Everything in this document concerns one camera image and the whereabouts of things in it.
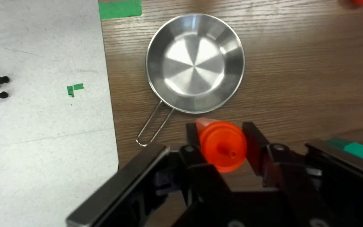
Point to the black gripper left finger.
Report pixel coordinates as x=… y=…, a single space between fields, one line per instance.
x=193 y=140

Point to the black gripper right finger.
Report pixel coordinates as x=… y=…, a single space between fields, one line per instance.
x=258 y=142

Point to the silver metal pan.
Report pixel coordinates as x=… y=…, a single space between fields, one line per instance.
x=196 y=63

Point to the green block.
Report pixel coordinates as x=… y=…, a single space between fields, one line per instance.
x=355 y=147

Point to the green tape pieces on floor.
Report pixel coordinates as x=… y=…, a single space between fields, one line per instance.
x=75 y=88

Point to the green tape strip on table edge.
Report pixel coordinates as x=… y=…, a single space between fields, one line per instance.
x=120 y=7

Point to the red ball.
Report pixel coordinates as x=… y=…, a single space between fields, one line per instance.
x=360 y=1

